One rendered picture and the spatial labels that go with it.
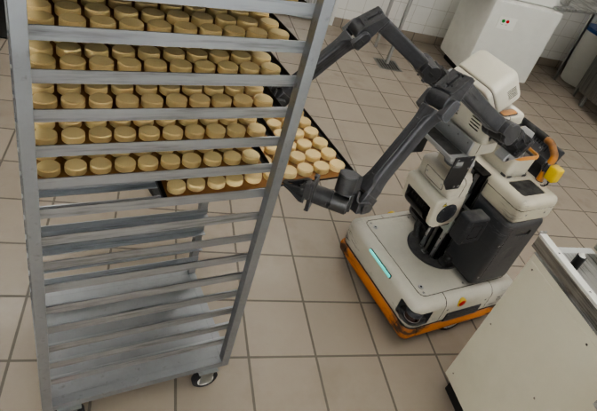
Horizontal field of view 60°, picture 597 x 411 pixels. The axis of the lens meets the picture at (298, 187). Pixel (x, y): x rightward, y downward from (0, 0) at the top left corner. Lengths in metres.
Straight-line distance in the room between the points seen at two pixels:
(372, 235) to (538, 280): 0.91
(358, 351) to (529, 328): 0.79
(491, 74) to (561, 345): 0.95
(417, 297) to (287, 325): 0.60
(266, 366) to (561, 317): 1.14
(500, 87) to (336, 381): 1.35
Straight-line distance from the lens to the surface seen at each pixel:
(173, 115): 1.23
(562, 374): 1.95
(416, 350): 2.58
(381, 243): 2.56
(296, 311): 2.48
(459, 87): 1.56
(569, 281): 1.90
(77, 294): 2.22
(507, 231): 2.38
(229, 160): 1.40
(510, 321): 2.10
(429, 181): 2.28
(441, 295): 2.47
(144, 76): 1.16
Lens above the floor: 1.86
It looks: 36 degrees down
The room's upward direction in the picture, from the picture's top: 18 degrees clockwise
